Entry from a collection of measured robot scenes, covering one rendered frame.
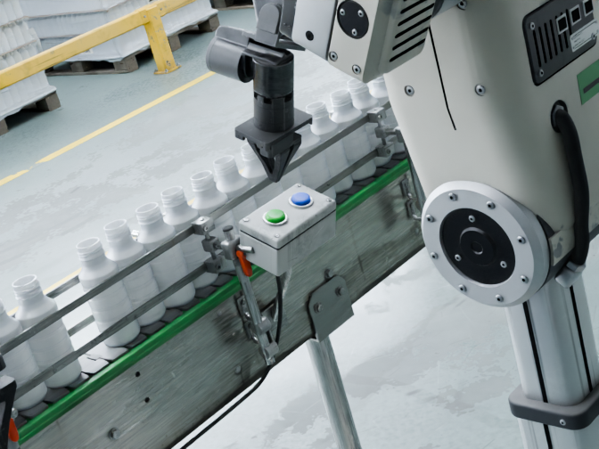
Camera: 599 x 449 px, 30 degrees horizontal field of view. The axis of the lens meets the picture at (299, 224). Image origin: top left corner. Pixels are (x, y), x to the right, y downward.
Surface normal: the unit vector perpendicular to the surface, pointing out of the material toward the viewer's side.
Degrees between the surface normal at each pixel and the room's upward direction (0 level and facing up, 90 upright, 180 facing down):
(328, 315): 90
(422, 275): 0
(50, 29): 90
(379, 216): 90
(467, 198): 90
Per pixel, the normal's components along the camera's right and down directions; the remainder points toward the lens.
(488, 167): -0.58, 0.61
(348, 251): 0.72, 0.08
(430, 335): -0.26, -0.89
